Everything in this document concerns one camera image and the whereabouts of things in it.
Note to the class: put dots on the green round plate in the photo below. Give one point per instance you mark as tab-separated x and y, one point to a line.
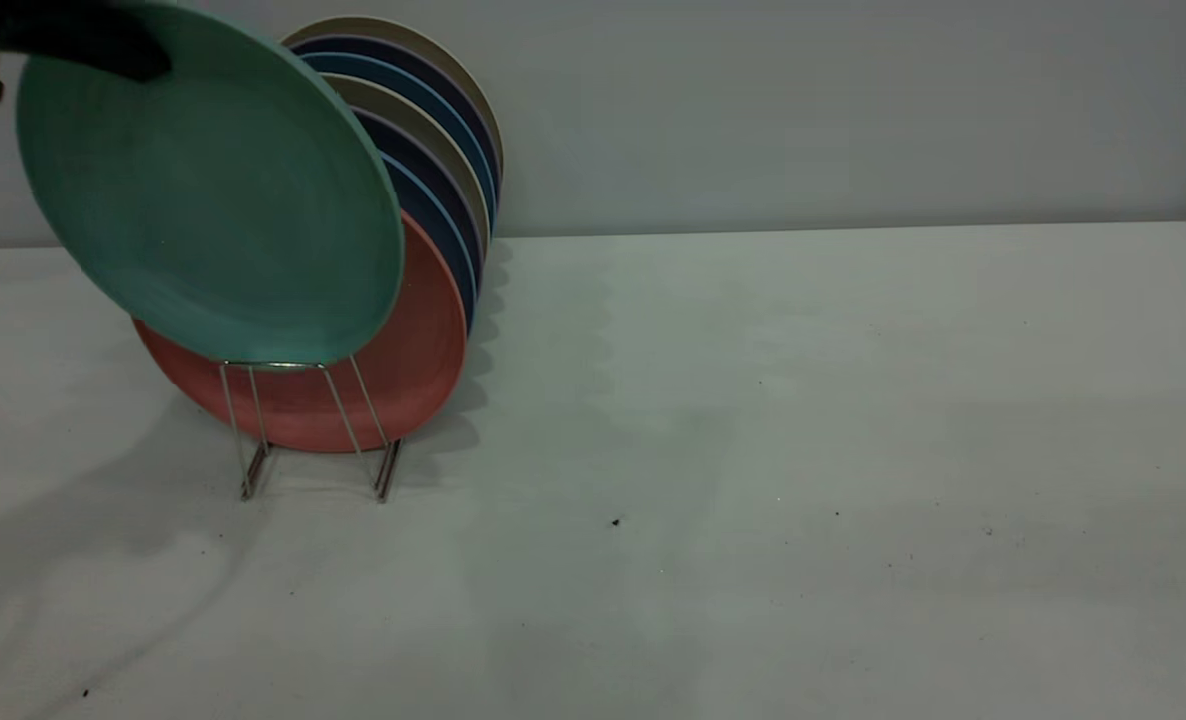
213	220

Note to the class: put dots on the beige round plate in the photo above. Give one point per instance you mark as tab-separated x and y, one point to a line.
423	125
393	30

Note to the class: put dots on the teal blue round plate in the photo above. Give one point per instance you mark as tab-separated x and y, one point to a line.
403	85

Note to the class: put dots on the navy plate purple rim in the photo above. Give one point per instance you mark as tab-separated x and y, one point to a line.
423	70
433	175

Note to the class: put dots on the navy plate light-blue rim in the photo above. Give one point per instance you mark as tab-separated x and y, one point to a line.
443	240

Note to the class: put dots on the pink round plate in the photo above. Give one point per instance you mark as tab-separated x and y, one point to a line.
403	360

